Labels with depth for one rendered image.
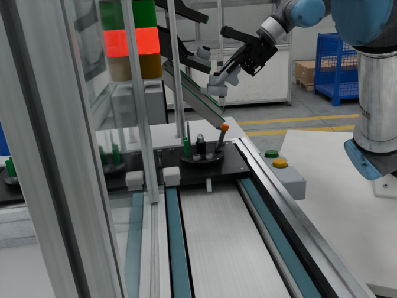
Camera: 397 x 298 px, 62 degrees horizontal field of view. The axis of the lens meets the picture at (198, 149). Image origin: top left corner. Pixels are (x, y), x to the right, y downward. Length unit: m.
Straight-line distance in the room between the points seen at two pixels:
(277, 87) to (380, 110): 4.40
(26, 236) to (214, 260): 0.51
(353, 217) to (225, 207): 0.34
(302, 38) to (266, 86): 4.86
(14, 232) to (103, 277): 0.80
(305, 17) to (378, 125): 0.34
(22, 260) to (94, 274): 0.76
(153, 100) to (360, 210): 0.63
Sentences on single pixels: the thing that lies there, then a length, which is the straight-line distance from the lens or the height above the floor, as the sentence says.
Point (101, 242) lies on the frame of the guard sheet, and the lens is 0.17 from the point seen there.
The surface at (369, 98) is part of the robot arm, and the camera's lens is 0.74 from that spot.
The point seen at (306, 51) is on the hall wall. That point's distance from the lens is 9.88.
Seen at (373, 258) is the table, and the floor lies 0.86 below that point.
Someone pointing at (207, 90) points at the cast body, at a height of 1.15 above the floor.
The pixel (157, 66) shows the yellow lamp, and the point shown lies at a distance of 0.71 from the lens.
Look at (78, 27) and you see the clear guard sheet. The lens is 0.24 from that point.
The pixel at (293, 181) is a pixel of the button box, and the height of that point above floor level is 0.96.
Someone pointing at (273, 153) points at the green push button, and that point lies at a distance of 1.02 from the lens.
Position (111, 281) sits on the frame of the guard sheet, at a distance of 0.18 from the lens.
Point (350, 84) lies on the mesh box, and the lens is 5.25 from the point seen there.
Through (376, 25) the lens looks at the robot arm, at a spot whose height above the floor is 1.34.
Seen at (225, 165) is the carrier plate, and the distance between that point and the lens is 0.95.
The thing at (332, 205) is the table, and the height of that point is 0.86.
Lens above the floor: 1.38
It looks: 22 degrees down
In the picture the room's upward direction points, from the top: 4 degrees counter-clockwise
